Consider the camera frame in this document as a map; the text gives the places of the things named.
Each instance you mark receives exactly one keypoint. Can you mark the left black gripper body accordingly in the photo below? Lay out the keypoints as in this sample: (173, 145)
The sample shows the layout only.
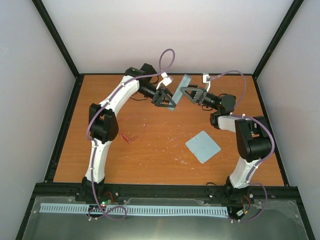
(154, 97)

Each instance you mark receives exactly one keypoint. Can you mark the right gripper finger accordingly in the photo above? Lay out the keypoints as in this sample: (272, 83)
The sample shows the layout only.
(193, 96)
(200, 90)

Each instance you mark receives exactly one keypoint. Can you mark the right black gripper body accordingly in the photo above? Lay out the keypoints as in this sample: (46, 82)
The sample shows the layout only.
(207, 103)

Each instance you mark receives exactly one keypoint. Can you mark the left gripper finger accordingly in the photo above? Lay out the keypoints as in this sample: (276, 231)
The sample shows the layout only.
(164, 102)
(165, 92)

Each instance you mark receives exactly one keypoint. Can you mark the blue cleaning cloth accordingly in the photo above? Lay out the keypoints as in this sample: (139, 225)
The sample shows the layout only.
(203, 147)

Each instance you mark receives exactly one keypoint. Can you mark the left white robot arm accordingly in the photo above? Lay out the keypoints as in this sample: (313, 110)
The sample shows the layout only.
(103, 126)

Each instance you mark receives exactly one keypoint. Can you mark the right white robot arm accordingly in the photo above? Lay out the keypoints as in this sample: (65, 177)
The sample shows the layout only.
(253, 138)

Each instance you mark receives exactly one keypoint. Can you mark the metal front plate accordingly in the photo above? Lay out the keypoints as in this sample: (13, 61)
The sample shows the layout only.
(265, 220)

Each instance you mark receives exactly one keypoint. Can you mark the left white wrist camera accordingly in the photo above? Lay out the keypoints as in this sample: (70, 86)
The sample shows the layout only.
(166, 80)

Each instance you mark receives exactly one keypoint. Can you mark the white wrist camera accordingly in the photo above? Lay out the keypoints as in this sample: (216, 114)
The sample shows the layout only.
(166, 80)
(206, 79)

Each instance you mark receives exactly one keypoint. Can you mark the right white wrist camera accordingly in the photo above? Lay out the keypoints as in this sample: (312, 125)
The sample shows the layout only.
(206, 79)

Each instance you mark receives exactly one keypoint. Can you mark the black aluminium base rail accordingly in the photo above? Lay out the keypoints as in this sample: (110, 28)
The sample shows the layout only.
(120, 192)

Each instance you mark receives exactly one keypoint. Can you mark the blue slotted cable duct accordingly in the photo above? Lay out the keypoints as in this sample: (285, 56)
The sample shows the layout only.
(136, 210)

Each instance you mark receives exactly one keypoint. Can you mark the black frame post right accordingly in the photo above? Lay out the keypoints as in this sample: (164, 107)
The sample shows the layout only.
(286, 21)

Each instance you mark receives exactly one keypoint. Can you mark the black frame post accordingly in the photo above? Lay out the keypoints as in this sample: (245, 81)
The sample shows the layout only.
(47, 20)
(286, 21)

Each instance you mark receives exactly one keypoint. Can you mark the black frame post left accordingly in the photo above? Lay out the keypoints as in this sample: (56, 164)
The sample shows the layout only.
(47, 20)

